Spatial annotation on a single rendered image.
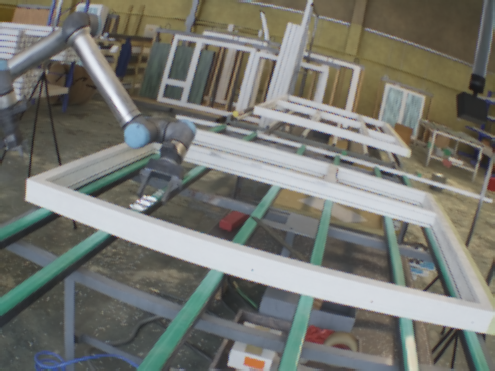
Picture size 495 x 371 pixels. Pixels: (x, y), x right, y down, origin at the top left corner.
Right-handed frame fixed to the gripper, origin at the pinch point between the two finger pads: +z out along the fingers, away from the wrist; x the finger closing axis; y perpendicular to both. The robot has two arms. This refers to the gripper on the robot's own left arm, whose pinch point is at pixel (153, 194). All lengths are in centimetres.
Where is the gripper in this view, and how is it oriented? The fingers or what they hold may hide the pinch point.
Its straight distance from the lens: 175.1
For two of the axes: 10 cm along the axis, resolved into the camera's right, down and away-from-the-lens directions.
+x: -9.6, -2.6, 1.1
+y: -0.8, 6.1, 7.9
